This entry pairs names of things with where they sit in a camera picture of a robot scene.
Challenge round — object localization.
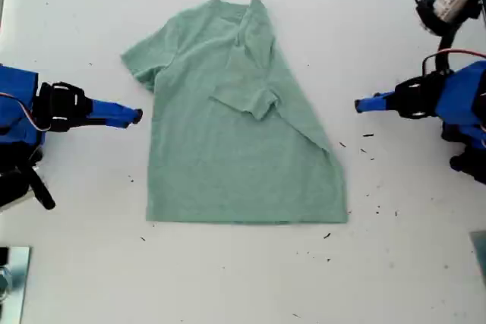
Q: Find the arm red white wire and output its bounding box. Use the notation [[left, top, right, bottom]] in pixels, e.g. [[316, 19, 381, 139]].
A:
[[422, 48, 486, 75], [0, 92, 51, 134]]

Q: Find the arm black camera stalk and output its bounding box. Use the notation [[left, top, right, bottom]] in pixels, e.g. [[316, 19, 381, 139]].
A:
[[434, 31, 462, 75], [27, 163, 57, 211]]

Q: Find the green t-shirt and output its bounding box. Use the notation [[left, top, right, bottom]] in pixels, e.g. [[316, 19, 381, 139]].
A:
[[120, 0, 349, 225]]

